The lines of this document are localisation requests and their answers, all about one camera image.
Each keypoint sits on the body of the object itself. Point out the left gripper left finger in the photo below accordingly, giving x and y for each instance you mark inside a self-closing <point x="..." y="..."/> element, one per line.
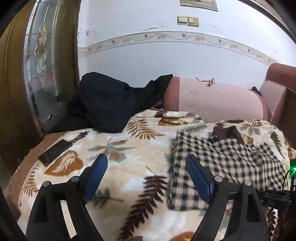
<point x="47" y="222"/>

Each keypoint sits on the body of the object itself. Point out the beige wall switch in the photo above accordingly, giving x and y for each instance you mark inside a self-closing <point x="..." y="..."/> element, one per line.
<point x="187" y="20"/>

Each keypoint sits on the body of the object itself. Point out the wooden glass panel door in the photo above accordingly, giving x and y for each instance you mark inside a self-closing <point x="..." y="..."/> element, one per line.
<point x="39" y="72"/>

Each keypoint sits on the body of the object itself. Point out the eyeglasses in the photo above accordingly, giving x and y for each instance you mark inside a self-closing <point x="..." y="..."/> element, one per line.
<point x="208" y="82"/>

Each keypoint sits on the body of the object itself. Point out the pink brown side cushion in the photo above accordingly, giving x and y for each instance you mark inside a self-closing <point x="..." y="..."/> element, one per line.
<point x="280" y="79"/>

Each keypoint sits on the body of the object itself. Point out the pink bolster cushion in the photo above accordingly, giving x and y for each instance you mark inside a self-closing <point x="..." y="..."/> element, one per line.
<point x="216" y="103"/>

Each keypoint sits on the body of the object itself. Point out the cream leaf pattern blanket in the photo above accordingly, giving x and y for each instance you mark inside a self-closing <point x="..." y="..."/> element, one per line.
<point x="133" y="197"/>

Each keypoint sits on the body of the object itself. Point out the black beige checkered shirt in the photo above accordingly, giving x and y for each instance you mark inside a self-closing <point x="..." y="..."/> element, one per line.
<point x="262" y="157"/>

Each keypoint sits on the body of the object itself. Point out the small black object on cushion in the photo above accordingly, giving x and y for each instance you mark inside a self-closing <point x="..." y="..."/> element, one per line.
<point x="254" y="89"/>

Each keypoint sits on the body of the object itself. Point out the framed wall panel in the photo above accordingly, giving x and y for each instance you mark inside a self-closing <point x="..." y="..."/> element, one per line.
<point x="202" y="4"/>

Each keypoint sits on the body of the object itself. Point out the black garment pile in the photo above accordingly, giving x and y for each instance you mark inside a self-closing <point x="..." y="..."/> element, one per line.
<point x="106" y="104"/>

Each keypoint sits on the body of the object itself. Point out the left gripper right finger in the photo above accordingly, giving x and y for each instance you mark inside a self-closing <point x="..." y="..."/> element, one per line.
<point x="247" y="220"/>

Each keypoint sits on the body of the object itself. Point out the black smartphone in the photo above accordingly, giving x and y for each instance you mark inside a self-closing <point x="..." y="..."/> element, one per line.
<point x="54" y="152"/>

